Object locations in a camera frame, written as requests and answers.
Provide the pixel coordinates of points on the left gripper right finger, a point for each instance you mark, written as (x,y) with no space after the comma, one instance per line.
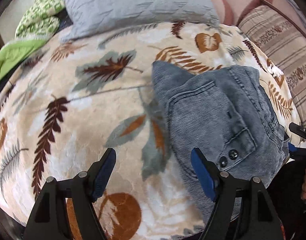
(220,189)

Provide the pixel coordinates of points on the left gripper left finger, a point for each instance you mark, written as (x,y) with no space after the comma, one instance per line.
(86,188)

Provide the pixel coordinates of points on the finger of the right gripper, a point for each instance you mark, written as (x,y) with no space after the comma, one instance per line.
(298,130)
(296,152)

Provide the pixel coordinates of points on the blue denim jeans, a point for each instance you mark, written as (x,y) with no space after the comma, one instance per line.
(228,116)

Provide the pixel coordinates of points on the leaf print bed blanket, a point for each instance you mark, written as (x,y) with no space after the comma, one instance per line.
(73,100)

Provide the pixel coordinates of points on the striped beige pillow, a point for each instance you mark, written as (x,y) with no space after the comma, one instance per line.
(284,45)

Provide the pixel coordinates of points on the pink cushion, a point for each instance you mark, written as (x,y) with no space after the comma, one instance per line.
(224,12)

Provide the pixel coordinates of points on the green patterned blanket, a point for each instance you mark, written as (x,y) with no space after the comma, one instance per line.
(36,27)

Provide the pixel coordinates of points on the grey quilted pillow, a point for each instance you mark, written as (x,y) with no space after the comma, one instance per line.
(91,17)

